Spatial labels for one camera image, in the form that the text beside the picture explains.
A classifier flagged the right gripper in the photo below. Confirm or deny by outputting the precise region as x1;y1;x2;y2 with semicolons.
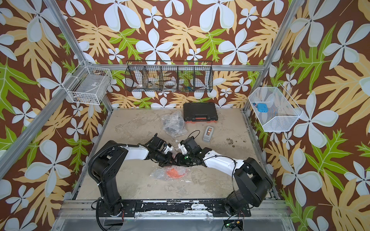
171;151;196;167

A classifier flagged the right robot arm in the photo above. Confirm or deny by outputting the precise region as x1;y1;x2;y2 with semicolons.
175;136;273;216

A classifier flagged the white wire basket right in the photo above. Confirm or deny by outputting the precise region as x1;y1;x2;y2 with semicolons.
248;84;304;133

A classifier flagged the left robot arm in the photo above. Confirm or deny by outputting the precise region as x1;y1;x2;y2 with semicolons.
88;135;173;216

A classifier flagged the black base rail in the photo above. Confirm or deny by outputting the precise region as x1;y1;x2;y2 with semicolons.
91;198;251;218

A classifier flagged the white wire basket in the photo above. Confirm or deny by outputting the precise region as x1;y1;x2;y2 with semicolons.
63;61;112;105
248;84;304;133

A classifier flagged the black wire basket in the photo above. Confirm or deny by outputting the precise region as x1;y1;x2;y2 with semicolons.
123;60;214;92

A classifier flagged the white wire basket left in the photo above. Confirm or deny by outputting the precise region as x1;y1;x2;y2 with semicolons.
63;61;112;105

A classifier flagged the orange plate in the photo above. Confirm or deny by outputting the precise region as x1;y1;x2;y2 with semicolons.
166;168;183;179

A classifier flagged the blue object in basket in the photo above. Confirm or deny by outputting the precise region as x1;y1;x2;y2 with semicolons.
257;103;268;113

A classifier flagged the clear bubble wrap sheet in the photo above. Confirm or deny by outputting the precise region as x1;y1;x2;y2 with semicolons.
161;111;185;126

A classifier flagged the black plastic case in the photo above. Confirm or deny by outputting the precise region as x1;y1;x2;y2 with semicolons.
183;103;218;122

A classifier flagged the white tape dispenser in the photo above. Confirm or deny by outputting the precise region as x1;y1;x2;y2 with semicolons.
202;126;214;142

